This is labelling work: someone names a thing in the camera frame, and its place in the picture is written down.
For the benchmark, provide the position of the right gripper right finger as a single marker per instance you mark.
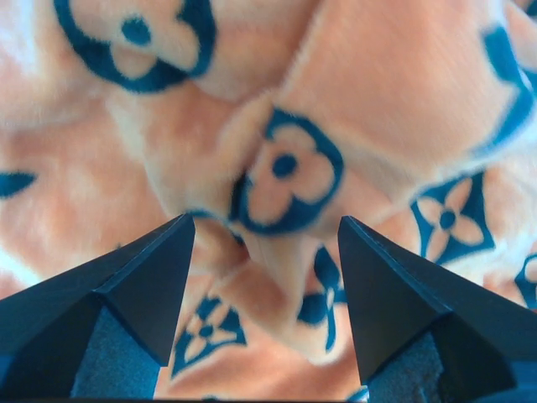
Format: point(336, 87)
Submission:
point(423, 332)

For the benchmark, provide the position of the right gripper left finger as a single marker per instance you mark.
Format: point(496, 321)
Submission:
point(102, 330)

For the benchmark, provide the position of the orange black patterned pillowcase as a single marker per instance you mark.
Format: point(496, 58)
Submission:
point(269, 121)

